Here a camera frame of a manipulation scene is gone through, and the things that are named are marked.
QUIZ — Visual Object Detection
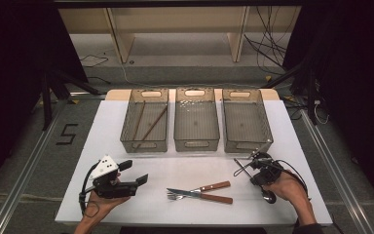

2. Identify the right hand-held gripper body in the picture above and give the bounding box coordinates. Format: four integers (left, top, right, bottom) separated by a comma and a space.
247, 144, 285, 186

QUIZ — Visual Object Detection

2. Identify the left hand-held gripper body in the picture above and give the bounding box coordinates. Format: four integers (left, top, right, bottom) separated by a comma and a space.
89, 155, 139, 199

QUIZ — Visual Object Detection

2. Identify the steel spoon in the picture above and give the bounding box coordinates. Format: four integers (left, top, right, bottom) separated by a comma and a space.
233, 158, 278, 205

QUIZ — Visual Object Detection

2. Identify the smoky clear plastic bin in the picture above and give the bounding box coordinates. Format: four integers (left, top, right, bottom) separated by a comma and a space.
173, 87, 221, 153
221, 88, 275, 155
120, 88, 170, 154

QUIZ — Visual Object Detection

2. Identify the wooden-handled steel fork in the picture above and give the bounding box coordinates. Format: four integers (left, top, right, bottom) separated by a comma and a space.
167, 180, 232, 201

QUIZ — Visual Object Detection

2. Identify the wooden-handled steel knife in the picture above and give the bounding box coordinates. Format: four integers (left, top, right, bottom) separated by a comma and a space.
166, 187, 234, 205

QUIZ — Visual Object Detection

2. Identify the person's left hand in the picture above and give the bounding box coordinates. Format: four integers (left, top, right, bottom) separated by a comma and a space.
83, 191, 131, 220

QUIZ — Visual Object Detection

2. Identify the person's right hand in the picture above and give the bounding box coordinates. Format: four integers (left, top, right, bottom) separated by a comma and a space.
262, 170, 310, 211

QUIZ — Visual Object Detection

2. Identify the black metal stand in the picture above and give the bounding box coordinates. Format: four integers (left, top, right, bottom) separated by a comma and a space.
39, 64, 104, 132
259, 48, 319, 127

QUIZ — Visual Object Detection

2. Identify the black curtain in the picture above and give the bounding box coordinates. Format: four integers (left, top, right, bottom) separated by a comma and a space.
282, 0, 374, 216
0, 0, 90, 200

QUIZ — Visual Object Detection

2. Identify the beige wooden shelf unit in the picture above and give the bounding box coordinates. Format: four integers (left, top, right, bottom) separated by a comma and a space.
57, 6, 303, 64

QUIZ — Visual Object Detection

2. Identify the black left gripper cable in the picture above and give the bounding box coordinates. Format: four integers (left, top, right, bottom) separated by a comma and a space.
78, 162, 101, 218

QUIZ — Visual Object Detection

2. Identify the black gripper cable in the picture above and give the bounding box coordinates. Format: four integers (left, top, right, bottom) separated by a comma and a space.
78, 162, 101, 218
272, 159, 310, 200

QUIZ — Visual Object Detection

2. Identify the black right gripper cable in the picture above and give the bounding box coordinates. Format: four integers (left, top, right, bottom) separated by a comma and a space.
272, 159, 310, 200

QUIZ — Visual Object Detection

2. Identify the aluminium floor rail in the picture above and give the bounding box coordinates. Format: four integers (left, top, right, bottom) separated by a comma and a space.
300, 108, 374, 234
0, 97, 74, 234

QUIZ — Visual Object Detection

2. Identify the thin black floor cable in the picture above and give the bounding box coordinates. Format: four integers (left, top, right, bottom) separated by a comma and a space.
79, 54, 110, 69

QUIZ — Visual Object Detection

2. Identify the bundle of black cables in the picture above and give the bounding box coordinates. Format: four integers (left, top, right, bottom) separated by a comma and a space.
243, 6, 294, 76

